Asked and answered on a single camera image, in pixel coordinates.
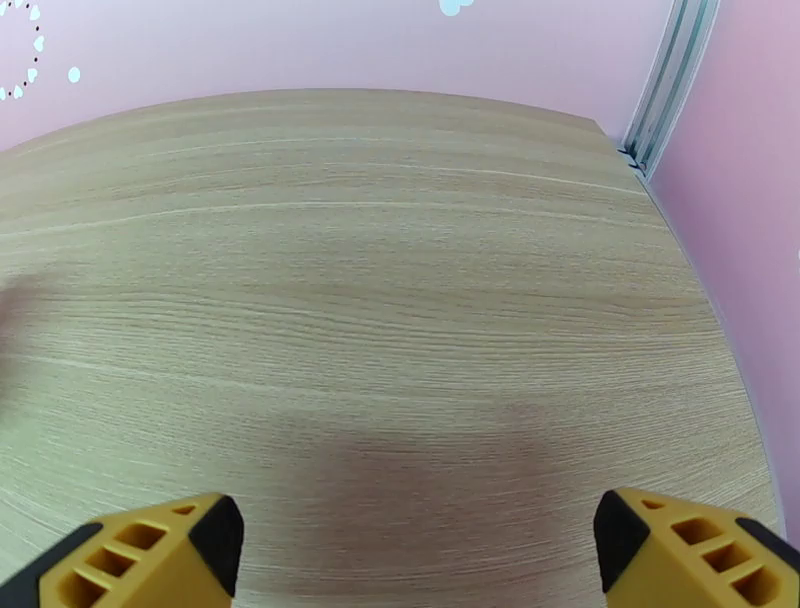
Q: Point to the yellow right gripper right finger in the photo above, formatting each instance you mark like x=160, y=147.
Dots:
x=675, y=562

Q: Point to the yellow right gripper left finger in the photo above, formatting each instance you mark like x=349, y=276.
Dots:
x=144, y=562

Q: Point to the aluminium frame post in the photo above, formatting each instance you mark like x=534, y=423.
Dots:
x=669, y=81

